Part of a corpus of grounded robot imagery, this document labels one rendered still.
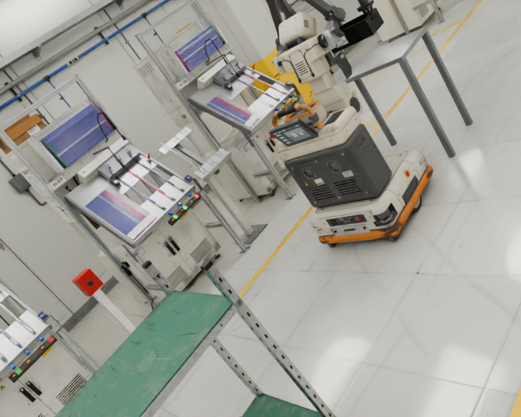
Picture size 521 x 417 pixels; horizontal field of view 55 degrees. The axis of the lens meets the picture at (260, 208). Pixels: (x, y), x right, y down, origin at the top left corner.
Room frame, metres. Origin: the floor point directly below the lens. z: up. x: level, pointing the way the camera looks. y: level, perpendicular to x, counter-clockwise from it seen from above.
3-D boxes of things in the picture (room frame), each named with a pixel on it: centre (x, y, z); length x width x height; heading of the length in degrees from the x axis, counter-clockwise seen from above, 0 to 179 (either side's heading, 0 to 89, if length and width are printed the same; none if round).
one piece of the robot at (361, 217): (2.83, -0.39, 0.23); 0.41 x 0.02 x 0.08; 37
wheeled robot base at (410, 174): (3.04, -0.64, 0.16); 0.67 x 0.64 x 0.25; 127
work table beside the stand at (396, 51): (3.51, -1.26, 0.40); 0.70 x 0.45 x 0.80; 37
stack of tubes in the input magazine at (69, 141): (4.17, 0.83, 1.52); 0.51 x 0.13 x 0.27; 123
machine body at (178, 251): (4.24, 0.95, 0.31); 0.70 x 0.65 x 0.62; 123
